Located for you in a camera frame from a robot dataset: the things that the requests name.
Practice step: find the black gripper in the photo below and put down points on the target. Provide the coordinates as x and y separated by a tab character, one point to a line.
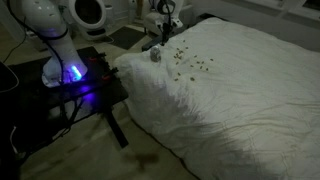
165	26

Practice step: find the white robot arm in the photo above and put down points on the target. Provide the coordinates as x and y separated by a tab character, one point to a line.
56	50

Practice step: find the pale storage box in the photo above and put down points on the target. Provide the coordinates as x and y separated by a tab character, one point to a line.
189	20

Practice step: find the dark floor mat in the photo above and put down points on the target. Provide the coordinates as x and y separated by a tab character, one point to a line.
126	37

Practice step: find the round white appliance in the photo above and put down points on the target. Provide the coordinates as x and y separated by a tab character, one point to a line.
104	18

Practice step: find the black robot table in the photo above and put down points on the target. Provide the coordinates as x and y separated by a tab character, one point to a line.
96	88

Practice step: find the white quilted duvet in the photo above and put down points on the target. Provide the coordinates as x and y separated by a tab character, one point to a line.
233	100

